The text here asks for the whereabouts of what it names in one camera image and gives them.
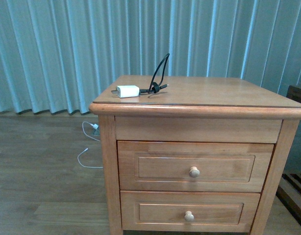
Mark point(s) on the dark wooden furniture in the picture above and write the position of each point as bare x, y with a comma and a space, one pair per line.
289, 189

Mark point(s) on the pale green curtain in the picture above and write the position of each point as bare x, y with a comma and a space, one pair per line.
61, 54

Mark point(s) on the wooden drawer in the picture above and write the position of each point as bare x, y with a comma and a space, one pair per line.
193, 166
188, 211

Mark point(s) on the wooden nightstand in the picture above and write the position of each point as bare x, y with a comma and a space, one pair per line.
196, 109

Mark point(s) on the white floor charger plug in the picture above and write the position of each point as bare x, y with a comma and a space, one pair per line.
95, 126

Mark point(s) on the white charger adapter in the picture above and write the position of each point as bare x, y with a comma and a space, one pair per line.
126, 91

